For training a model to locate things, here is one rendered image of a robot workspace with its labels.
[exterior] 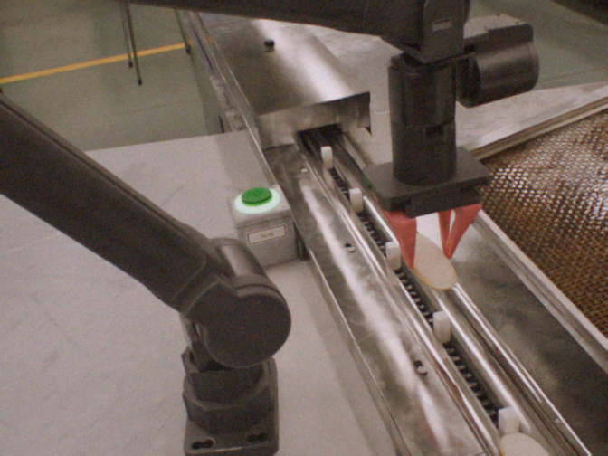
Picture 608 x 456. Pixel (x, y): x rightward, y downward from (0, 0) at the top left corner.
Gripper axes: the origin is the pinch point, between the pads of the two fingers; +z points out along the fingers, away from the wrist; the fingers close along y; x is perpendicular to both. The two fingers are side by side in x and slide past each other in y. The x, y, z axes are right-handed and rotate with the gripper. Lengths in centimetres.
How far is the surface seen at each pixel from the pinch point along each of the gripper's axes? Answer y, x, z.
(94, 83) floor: -52, 358, 93
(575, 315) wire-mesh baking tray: 9.9, -10.1, 3.2
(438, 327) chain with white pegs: -0.3, -2.9, 6.8
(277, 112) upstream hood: -5.3, 45.3, 1.2
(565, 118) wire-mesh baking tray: 27.6, 21.9, 0.3
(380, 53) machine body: 25, 88, 11
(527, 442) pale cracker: 0.6, -18.8, 7.1
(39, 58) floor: -85, 427, 93
